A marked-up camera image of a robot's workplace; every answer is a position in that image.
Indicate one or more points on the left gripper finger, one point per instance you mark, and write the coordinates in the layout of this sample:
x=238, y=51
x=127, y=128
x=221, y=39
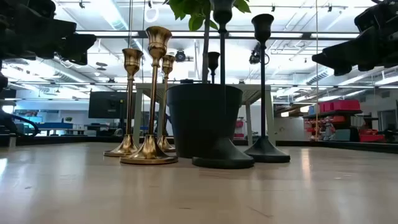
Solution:
x=79, y=46

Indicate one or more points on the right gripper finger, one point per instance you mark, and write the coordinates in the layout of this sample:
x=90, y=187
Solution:
x=337, y=57

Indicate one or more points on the medium gold candlestick holder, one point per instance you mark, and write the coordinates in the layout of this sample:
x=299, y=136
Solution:
x=132, y=62

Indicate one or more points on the short gold candlestick holder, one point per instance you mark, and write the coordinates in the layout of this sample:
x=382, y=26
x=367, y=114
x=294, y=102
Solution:
x=168, y=63

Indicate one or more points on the medium black candlestick holder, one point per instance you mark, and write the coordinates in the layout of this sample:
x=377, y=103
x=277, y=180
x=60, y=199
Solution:
x=263, y=152

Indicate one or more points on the short black candlestick holder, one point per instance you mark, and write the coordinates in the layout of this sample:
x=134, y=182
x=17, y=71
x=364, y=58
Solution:
x=213, y=60

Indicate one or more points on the tall gold candlestick holder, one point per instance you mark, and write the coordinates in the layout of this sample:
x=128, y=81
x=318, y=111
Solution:
x=149, y=149

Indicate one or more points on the red storage bins row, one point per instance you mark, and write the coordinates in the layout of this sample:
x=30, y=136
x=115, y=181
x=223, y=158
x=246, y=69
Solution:
x=342, y=105

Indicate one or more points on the black storage shelf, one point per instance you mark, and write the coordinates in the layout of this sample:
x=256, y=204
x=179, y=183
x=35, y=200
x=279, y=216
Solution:
x=348, y=112

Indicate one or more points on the black computer monitor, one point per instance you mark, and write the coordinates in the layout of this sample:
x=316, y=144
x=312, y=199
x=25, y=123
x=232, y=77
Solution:
x=105, y=104

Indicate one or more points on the black overhead crossbar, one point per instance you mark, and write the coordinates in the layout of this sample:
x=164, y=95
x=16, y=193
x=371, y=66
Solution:
x=141, y=34

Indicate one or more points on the small background plant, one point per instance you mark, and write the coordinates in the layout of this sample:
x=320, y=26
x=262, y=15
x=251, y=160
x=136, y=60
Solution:
x=68, y=119

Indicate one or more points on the blue background table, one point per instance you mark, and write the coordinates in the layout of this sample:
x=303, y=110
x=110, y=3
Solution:
x=54, y=125

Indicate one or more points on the red storage bin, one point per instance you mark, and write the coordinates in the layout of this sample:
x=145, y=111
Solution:
x=371, y=137

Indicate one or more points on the small pale green table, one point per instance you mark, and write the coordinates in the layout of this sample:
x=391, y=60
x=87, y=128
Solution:
x=138, y=118

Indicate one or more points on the round black ceiling fixture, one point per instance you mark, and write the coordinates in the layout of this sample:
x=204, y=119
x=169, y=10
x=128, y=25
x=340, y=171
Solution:
x=181, y=56

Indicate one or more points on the red tool cart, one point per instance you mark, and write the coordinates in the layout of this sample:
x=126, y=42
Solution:
x=239, y=124

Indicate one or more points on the green leafy potted tree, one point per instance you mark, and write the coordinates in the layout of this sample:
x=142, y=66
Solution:
x=205, y=56

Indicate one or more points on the black plant pot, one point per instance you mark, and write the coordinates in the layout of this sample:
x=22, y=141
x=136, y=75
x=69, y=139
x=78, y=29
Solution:
x=192, y=124

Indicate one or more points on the black table edge rail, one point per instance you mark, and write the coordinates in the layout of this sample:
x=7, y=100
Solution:
x=342, y=145

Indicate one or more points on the small white post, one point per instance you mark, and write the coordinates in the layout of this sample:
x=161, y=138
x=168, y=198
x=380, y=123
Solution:
x=12, y=141

